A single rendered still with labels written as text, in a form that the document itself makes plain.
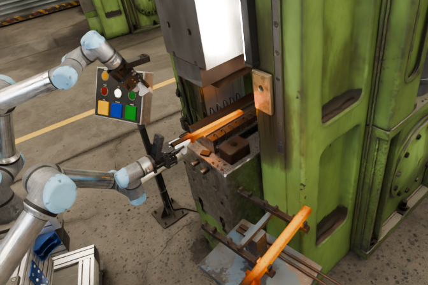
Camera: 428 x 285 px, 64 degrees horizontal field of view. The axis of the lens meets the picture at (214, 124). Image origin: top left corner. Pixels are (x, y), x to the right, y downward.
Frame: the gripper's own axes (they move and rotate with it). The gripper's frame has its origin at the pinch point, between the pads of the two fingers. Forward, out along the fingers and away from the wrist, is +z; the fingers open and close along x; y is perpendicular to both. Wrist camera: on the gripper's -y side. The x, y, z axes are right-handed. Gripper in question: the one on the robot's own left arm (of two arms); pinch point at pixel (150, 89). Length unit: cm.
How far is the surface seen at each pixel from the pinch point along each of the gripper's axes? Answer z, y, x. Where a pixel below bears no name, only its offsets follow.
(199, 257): 111, 56, 2
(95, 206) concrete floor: 95, 88, -94
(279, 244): 26, 15, 77
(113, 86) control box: 10.3, 8.2, -44.7
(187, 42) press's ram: -12.5, -21.5, 16.8
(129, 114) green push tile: 20.1, 14.3, -29.7
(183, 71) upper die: 0.9, -14.6, 8.8
